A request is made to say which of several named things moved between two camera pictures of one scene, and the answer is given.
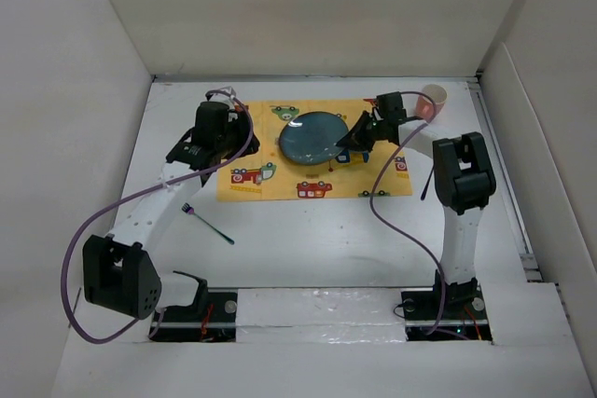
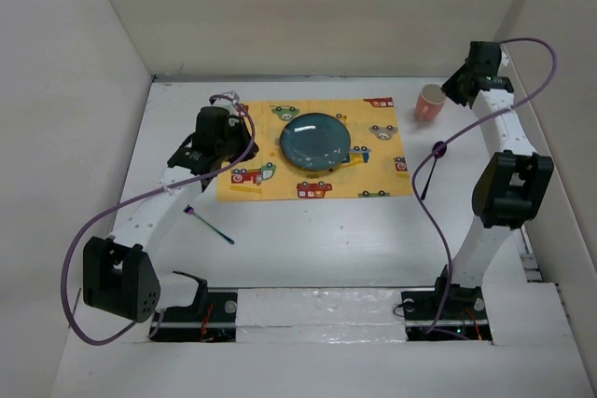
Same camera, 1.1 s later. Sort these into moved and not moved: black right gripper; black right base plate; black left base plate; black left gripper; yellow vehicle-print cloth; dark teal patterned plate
Moved: dark teal patterned plate; black right gripper
Not moved: black left gripper; yellow vehicle-print cloth; black right base plate; black left base plate
